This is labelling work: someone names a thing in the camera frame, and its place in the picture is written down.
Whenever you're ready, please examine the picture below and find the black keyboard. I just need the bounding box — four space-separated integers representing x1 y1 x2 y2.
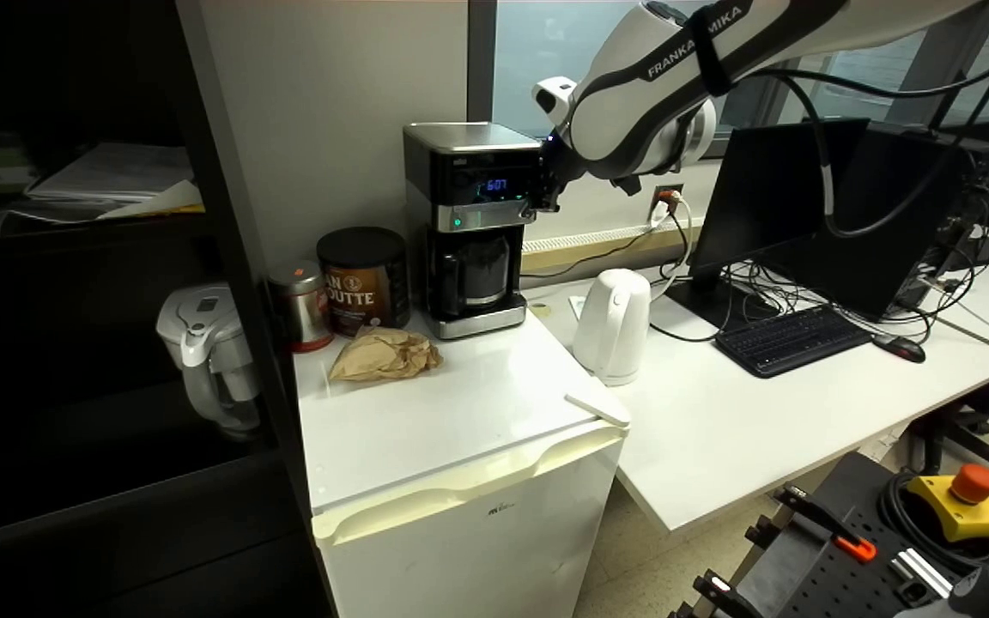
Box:
713 304 870 379

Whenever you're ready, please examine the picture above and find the black computer mouse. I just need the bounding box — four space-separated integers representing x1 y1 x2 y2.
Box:
872 333 927 364

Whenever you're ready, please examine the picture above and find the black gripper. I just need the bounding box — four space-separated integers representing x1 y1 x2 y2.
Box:
531 135 585 214

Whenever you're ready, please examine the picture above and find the yellow red emergency stop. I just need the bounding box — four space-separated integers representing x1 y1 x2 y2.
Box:
907 463 989 542

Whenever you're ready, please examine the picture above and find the black bookshelf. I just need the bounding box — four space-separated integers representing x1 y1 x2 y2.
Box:
0 0 330 618

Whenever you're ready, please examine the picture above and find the dark coffee canister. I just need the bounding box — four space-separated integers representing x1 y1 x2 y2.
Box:
317 225 409 336

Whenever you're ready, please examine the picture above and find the black computer monitor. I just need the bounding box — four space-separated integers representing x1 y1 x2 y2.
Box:
671 120 864 328

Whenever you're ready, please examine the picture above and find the crumpled brown paper bag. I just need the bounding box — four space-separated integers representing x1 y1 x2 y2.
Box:
330 326 438 383

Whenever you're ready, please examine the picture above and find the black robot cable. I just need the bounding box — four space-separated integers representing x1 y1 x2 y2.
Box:
746 0 989 242

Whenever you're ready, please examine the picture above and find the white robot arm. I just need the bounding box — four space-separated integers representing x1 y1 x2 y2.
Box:
530 0 981 210

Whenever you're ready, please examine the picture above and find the white water filter jug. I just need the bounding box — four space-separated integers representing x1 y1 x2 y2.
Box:
156 280 262 438

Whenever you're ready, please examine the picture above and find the white mini fridge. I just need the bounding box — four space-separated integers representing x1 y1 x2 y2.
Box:
296 318 630 618

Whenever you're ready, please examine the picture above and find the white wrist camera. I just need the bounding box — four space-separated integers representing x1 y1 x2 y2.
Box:
531 77 577 112

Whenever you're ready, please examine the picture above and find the stack of papers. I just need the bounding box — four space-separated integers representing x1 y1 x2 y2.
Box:
0 141 206 236

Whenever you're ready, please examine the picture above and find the white electric kettle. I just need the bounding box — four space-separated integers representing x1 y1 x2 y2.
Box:
570 267 654 387

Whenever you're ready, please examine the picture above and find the black silver coffeemaker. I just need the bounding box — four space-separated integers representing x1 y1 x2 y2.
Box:
401 120 538 339

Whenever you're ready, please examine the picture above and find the orange black clamp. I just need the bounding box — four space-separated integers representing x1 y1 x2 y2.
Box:
781 487 880 563

